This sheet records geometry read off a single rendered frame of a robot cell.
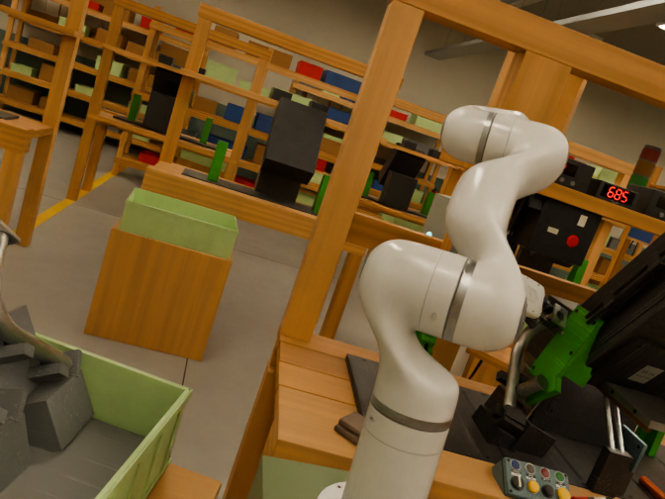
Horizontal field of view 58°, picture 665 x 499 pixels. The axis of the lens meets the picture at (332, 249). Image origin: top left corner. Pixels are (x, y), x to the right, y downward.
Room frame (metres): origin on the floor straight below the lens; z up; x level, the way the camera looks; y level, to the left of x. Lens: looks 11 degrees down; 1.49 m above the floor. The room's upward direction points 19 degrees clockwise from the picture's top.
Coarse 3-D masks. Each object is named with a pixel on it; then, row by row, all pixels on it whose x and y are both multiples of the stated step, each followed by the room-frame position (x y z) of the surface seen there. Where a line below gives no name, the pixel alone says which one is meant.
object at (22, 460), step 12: (24, 420) 0.83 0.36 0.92; (0, 432) 0.77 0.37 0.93; (12, 432) 0.79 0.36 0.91; (24, 432) 0.82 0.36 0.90; (0, 444) 0.77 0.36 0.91; (12, 444) 0.79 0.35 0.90; (24, 444) 0.82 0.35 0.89; (0, 456) 0.76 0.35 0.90; (12, 456) 0.79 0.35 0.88; (24, 456) 0.81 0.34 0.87; (0, 468) 0.76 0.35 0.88; (12, 468) 0.78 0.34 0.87; (24, 468) 0.81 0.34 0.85; (0, 480) 0.75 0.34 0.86; (12, 480) 0.78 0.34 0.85; (0, 492) 0.75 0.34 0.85
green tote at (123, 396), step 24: (96, 360) 1.01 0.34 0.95; (96, 384) 1.01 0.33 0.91; (120, 384) 1.01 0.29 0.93; (144, 384) 1.01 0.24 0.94; (168, 384) 1.01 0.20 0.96; (96, 408) 1.01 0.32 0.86; (120, 408) 1.01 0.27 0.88; (144, 408) 1.01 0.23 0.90; (168, 408) 1.00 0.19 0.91; (144, 432) 1.01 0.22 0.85; (168, 432) 0.94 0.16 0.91; (144, 456) 0.82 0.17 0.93; (168, 456) 1.00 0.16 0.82; (120, 480) 0.71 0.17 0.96; (144, 480) 0.87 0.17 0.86
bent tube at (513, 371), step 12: (552, 312) 1.49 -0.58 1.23; (564, 312) 1.50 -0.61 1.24; (540, 324) 1.51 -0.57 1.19; (564, 324) 1.47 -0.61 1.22; (528, 336) 1.54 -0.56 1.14; (516, 348) 1.53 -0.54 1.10; (516, 360) 1.50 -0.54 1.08; (516, 372) 1.47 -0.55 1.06; (516, 384) 1.45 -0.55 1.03; (516, 396) 1.43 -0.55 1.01; (504, 408) 1.42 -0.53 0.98
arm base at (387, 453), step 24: (384, 432) 0.77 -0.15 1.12; (408, 432) 0.76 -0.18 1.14; (432, 432) 0.77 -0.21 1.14; (360, 456) 0.79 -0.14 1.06; (384, 456) 0.77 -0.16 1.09; (408, 456) 0.76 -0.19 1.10; (432, 456) 0.78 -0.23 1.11; (360, 480) 0.78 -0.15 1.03; (384, 480) 0.76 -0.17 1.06; (408, 480) 0.76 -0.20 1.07; (432, 480) 0.80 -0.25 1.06
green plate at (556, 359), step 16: (576, 320) 1.45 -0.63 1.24; (560, 336) 1.46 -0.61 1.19; (576, 336) 1.41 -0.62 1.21; (592, 336) 1.38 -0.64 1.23; (544, 352) 1.47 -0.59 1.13; (560, 352) 1.42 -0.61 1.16; (576, 352) 1.38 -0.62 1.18; (544, 368) 1.43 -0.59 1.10; (560, 368) 1.38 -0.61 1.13; (576, 368) 1.39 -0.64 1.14; (592, 368) 1.40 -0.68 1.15
